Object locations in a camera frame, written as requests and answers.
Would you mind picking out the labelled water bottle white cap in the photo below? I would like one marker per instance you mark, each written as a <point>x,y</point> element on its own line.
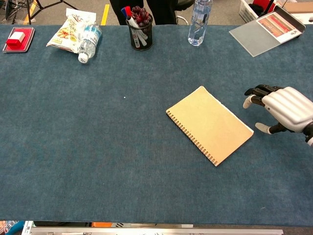
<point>88,44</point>

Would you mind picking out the red stamp pad tray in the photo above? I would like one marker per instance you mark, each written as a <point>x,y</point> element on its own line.
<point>28,42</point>

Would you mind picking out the black mesh pen holder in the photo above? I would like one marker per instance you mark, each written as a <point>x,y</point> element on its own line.
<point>148,44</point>

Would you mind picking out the peanut snack bag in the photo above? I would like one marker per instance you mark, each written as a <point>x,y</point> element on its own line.
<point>64,31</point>

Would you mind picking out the red object in basket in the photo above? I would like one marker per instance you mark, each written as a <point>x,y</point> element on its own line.
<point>261,2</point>

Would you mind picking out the aluminium profile rail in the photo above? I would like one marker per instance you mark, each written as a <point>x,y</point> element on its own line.
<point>146,231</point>

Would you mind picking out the red capped white marker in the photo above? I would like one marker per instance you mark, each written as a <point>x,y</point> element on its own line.
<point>132,22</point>

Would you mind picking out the white plastic basket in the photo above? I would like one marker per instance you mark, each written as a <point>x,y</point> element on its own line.
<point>246,11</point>

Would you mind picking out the black chrome stool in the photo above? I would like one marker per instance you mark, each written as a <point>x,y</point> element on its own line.
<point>184,3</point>

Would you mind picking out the orange flat part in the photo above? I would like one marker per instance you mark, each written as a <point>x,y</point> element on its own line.
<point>102,224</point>

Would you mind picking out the blue capped white marker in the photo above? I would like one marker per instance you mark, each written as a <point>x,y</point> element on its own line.
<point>124,12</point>

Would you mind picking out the person in black trousers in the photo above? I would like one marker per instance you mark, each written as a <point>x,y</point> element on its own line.
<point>159,12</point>

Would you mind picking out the red and white small box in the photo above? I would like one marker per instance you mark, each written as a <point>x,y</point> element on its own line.
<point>14,43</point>

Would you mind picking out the blue felt table cloth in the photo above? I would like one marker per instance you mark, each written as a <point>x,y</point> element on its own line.
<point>97,147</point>

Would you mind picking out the red striped printed card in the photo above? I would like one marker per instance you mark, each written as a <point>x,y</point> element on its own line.
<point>276,24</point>

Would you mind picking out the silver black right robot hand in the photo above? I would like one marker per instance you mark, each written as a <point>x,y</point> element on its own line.
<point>288,107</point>

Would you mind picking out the brown cardboard box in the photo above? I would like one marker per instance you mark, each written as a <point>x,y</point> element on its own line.
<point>300,7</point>

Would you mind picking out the dark red grape bunch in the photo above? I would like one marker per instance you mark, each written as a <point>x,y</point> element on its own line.
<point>141,14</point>

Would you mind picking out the blue orange printed package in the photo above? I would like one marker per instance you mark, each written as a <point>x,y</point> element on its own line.
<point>9,227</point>

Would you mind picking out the black tripod stand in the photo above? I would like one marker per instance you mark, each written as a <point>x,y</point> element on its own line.
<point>28,12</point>

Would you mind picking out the tan spiral notebook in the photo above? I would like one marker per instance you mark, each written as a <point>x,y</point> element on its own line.
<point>210,127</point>

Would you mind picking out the clear drinking glass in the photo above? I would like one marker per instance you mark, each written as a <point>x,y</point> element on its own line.
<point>198,29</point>

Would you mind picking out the yellow floor tape strip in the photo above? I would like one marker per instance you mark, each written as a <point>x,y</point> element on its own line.
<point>105,14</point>

